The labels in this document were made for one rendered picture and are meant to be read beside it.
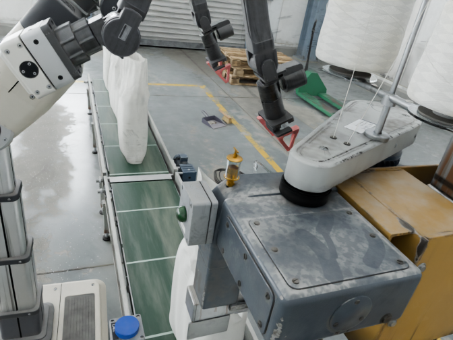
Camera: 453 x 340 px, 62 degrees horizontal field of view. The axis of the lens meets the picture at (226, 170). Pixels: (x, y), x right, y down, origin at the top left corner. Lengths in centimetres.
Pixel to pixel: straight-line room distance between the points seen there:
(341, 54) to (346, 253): 40
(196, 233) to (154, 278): 118
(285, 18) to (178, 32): 251
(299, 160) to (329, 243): 14
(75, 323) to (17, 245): 51
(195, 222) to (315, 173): 21
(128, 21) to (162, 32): 744
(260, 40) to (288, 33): 843
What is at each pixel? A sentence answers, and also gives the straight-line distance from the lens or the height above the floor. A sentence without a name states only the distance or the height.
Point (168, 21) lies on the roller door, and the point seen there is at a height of 53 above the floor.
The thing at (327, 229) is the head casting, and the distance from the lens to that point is 62.
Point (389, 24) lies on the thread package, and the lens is 81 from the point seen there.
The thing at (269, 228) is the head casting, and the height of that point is 134.
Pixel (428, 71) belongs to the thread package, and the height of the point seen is 158.
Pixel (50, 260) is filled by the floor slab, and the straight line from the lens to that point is 252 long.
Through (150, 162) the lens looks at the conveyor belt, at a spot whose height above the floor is 38.
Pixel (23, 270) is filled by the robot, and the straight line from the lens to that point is 155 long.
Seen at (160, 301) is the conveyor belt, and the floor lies 38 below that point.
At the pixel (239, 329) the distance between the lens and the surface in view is 122.
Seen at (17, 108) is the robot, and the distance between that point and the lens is 110.
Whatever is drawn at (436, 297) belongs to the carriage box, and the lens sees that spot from 87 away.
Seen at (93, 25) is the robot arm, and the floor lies 153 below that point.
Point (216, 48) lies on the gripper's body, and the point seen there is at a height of 139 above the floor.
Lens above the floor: 168
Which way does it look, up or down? 28 degrees down
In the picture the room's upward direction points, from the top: 9 degrees clockwise
